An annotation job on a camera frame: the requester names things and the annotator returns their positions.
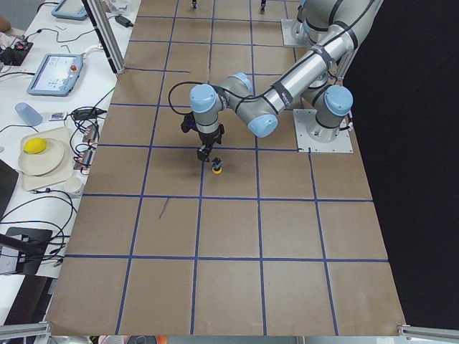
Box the yellow lemon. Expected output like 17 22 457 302
23 138 47 154

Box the aluminium frame post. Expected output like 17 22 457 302
82 0 126 75

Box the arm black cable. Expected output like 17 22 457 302
169 81 202 116

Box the teach pendant near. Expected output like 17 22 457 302
27 54 83 97

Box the black power adapter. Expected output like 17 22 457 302
115 15 133 28

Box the teach pendant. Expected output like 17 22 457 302
51 0 87 21
27 54 83 97

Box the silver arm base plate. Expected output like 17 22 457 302
293 109 354 154
281 19 310 47

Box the blue plastic cup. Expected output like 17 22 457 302
14 102 43 126

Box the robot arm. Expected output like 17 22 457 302
181 0 378 162
295 0 342 47

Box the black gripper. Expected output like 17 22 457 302
196 123 224 162

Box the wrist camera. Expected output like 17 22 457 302
181 113 197 133

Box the beige tray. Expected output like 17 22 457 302
18 127 73 191

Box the beige plate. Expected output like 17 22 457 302
18 139 65 176

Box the black monitor stand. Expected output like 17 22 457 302
1 226 52 275

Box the teach pendant far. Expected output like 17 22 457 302
51 0 87 21

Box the paper cup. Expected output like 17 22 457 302
63 177 85 198

